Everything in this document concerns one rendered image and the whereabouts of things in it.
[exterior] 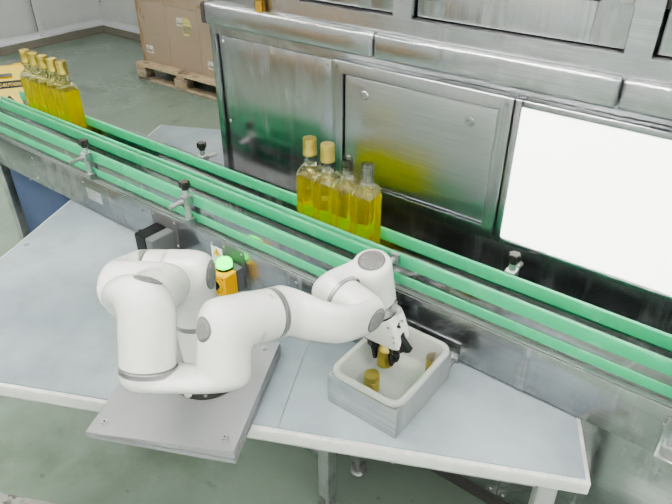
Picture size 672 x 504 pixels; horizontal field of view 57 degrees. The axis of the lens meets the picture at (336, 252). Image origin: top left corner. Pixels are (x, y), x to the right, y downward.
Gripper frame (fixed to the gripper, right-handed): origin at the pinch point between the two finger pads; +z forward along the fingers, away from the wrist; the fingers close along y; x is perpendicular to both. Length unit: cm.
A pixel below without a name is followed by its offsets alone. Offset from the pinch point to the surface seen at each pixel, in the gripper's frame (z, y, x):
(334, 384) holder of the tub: 0.5, 5.3, 11.8
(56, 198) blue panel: 17, 145, -9
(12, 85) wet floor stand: 63, 345, -95
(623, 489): 53, -51, -22
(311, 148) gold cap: -23, 36, -29
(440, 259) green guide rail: -2.8, 1.0, -26.9
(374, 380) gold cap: 1.8, -1.0, 6.3
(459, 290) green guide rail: -4.1, -7.7, -19.4
